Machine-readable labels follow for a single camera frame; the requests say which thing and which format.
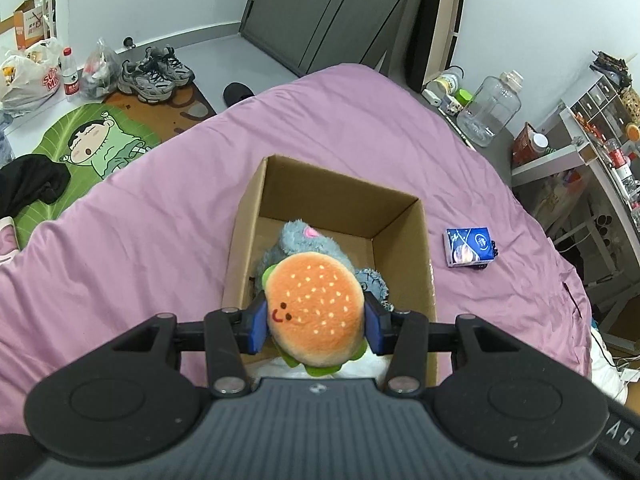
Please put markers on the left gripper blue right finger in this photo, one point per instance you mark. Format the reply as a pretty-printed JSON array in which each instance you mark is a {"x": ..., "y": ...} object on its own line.
[{"x": 378, "y": 326}]

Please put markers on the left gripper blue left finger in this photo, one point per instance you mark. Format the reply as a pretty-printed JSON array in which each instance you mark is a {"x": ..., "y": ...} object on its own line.
[{"x": 251, "y": 328}]

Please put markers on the burger plush toy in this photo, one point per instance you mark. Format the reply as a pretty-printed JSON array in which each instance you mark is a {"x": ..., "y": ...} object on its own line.
[{"x": 315, "y": 312}]

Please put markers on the brown cardboard box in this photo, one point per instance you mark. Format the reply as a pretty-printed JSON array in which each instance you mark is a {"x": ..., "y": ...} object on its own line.
[{"x": 289, "y": 204}]

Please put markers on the grey pink plush toy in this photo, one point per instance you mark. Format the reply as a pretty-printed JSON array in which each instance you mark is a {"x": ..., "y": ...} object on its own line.
[{"x": 296, "y": 237}]

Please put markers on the blue tissue pack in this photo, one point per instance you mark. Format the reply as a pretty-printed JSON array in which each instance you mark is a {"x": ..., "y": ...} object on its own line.
[{"x": 464, "y": 246}]

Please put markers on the clear bag white filling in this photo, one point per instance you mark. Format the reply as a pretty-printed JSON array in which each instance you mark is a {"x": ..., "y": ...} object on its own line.
[{"x": 368, "y": 366}]

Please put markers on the small blue-grey octopus plush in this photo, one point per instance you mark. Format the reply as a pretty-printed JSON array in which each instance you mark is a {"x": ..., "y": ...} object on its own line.
[{"x": 372, "y": 281}]

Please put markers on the pink bed sheet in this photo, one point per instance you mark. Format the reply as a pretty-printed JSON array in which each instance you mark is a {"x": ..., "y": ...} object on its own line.
[{"x": 156, "y": 236}]

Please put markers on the white desk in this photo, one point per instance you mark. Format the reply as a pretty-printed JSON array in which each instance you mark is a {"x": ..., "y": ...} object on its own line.
[{"x": 607, "y": 213}]

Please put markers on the green cartoon floor mat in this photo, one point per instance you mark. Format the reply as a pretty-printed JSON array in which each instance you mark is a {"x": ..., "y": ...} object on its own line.
[{"x": 92, "y": 142}]

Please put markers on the yellow white container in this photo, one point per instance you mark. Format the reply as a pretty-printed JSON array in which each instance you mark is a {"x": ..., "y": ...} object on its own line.
[{"x": 444, "y": 84}]

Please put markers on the large clear plastic jug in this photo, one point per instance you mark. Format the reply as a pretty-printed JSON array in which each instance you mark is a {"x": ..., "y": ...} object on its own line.
[{"x": 493, "y": 105}]

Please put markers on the black clothing on floor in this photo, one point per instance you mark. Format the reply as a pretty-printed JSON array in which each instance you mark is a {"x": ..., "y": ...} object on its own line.
[{"x": 30, "y": 178}]

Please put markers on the grey sneakers pair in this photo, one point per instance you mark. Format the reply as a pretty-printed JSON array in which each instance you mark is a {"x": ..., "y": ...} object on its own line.
[{"x": 156, "y": 77}]

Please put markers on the red can on desk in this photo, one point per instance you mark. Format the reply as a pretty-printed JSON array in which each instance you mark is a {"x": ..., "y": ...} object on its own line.
[{"x": 617, "y": 158}]

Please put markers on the clear bag of trash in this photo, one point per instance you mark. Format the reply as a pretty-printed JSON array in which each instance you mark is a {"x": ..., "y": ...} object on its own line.
[{"x": 101, "y": 72}]

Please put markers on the black framed cardboard tray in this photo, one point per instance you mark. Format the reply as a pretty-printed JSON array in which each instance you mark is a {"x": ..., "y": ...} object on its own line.
[{"x": 432, "y": 41}]

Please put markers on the small drawer organizer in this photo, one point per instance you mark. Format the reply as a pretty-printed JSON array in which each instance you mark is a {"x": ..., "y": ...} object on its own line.
[{"x": 596, "y": 103}]

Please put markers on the water bottle on floor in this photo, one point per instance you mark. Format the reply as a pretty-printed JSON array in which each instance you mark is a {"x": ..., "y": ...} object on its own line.
[{"x": 69, "y": 72}]

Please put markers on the grey door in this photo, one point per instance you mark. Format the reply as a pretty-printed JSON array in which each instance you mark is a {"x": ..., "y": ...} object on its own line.
[{"x": 306, "y": 36}]

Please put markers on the white plastic shopping bag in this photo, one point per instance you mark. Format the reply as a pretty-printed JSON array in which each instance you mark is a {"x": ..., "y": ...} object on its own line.
[{"x": 30, "y": 77}]

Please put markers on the orange cardboard box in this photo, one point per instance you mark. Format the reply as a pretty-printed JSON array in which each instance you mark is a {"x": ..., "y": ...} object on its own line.
[{"x": 26, "y": 23}]

